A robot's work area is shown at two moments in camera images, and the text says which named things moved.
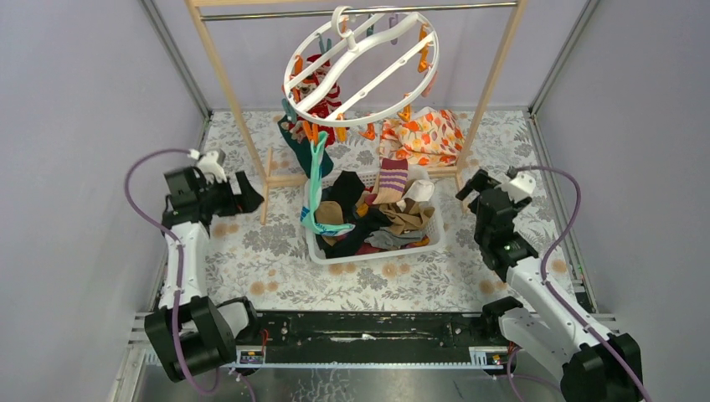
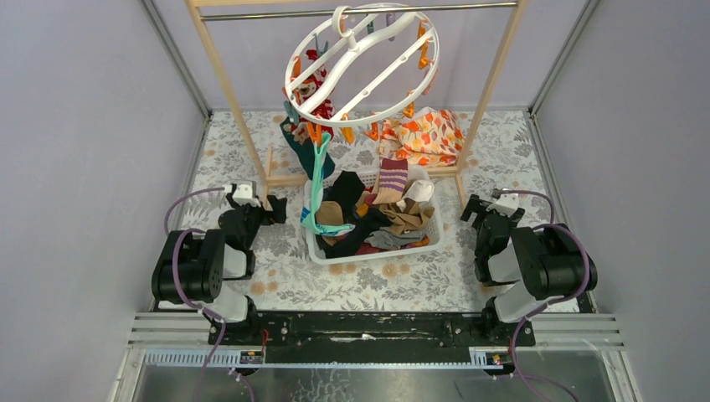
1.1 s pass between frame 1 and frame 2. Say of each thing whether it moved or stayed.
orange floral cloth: stayed
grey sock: stayed
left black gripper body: moved
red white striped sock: moved
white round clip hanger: stayed
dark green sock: stayed
